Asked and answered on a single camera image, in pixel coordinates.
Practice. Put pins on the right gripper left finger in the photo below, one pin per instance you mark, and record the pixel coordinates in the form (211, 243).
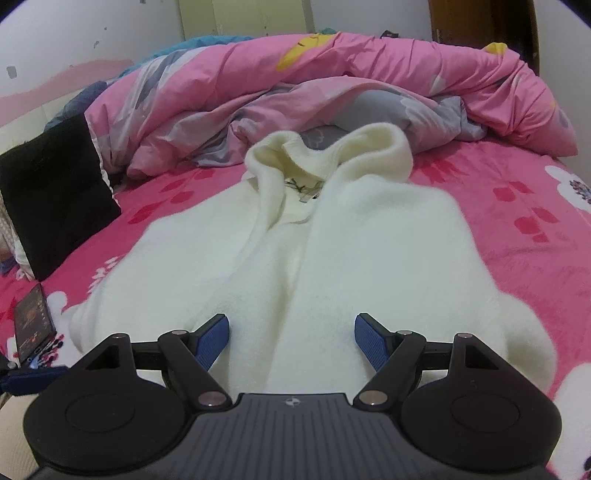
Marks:
(125, 404)

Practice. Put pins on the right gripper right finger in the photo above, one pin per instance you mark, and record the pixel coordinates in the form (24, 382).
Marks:
(459, 403)

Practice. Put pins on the cream white fleece sweater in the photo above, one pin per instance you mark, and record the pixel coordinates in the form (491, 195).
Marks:
(293, 253)

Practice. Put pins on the black smartphone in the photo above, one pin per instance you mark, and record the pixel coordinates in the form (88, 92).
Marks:
(33, 324)

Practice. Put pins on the pink floral bed sheet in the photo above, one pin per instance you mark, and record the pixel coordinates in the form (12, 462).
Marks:
(530, 218)

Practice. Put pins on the black garment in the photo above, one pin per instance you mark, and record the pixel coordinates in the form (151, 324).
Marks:
(56, 194)

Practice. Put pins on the pink grey floral duvet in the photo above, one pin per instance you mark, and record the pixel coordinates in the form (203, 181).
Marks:
(209, 105)

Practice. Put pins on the pale yellow wardrobe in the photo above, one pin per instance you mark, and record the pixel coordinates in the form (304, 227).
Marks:
(245, 17)

